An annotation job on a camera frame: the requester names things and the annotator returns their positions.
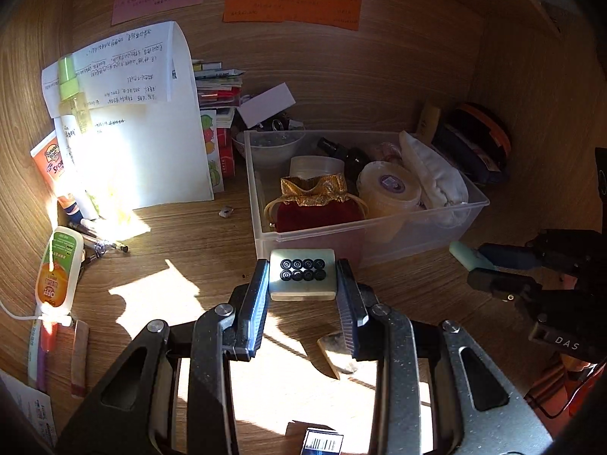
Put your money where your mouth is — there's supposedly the teal white lip balm tube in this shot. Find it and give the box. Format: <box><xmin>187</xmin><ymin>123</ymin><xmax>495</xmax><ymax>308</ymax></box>
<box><xmin>448</xmin><ymin>242</ymin><xmax>496</xmax><ymax>272</ymax></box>

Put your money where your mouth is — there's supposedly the mahjong tile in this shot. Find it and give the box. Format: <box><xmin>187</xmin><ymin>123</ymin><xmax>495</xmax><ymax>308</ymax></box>
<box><xmin>269</xmin><ymin>249</ymin><xmax>338</xmax><ymax>302</ymax></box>

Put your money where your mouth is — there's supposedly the white cloth bag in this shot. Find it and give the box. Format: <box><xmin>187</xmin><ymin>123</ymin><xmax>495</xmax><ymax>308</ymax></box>
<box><xmin>399</xmin><ymin>130</ymin><xmax>469</xmax><ymax>228</ymax></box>

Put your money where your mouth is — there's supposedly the red gold drawstring pouch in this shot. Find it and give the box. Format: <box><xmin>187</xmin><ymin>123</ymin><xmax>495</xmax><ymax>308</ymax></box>
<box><xmin>264</xmin><ymin>173</ymin><xmax>368</xmax><ymax>233</ymax></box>

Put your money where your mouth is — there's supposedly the cream cylindrical jar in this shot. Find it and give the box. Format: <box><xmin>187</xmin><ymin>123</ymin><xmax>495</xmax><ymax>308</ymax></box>
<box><xmin>357</xmin><ymin>161</ymin><xmax>422</xmax><ymax>243</ymax></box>

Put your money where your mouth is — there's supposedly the clear plastic storage bin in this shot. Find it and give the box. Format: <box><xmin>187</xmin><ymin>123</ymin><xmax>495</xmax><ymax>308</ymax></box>
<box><xmin>243</xmin><ymin>129</ymin><xmax>489</xmax><ymax>266</ymax></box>

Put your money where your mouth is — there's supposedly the blue barcode card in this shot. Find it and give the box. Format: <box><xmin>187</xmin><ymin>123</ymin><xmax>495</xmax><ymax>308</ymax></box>
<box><xmin>300</xmin><ymin>427</ymin><xmax>344</xmax><ymax>455</ymax></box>

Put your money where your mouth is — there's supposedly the black orange round case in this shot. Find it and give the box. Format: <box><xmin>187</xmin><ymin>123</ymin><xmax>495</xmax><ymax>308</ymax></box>
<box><xmin>443</xmin><ymin>102</ymin><xmax>511</xmax><ymax>171</ymax></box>

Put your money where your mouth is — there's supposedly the translucent white round jar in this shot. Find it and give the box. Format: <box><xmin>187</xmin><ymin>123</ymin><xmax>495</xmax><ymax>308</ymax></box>
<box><xmin>289</xmin><ymin>155</ymin><xmax>344</xmax><ymax>180</ymax></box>

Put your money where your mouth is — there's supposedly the black spray bottle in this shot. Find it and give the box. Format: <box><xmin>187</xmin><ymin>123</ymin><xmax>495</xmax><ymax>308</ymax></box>
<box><xmin>317</xmin><ymin>136</ymin><xmax>370</xmax><ymax>183</ymax></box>

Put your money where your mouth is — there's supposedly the black pen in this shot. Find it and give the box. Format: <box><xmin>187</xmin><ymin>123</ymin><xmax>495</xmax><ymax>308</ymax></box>
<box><xmin>68</xmin><ymin>222</ymin><xmax>129</xmax><ymax>254</ymax></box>

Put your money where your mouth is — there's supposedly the bowl of beads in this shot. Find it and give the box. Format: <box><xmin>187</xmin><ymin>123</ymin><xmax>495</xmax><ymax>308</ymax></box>
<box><xmin>230</xmin><ymin>113</ymin><xmax>305</xmax><ymax>168</ymax></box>

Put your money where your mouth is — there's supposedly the orange white tube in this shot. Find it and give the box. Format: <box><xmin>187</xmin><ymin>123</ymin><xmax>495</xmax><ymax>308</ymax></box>
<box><xmin>35</xmin><ymin>226</ymin><xmax>84</xmax><ymax>316</ymax></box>

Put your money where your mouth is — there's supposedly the white small box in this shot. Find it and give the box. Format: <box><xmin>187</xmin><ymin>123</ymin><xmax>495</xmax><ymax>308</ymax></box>
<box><xmin>237</xmin><ymin>82</ymin><xmax>295</xmax><ymax>129</ymax></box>

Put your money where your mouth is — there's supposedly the fruit sticker sheet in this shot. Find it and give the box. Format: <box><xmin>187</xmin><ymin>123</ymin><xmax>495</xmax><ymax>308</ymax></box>
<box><xmin>200</xmin><ymin>110</ymin><xmax>224</xmax><ymax>193</ymax></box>

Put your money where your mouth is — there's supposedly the stack of booklets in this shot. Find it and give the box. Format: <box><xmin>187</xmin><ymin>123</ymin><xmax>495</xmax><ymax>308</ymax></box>
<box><xmin>191</xmin><ymin>60</ymin><xmax>245</xmax><ymax>181</ymax></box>

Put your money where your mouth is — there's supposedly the yellow green spray bottle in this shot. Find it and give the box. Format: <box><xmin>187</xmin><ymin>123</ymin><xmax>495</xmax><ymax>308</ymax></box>
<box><xmin>58</xmin><ymin>55</ymin><xmax>91</xmax><ymax>133</ymax></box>

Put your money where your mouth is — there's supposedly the orange sticky note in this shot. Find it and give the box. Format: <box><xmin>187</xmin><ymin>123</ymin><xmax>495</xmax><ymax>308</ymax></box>
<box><xmin>223</xmin><ymin>0</ymin><xmax>362</xmax><ymax>31</ymax></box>

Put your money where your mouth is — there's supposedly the white cable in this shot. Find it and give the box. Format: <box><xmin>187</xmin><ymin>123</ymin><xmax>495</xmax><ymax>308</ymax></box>
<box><xmin>0</xmin><ymin>300</ymin><xmax>72</xmax><ymax>328</ymax></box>

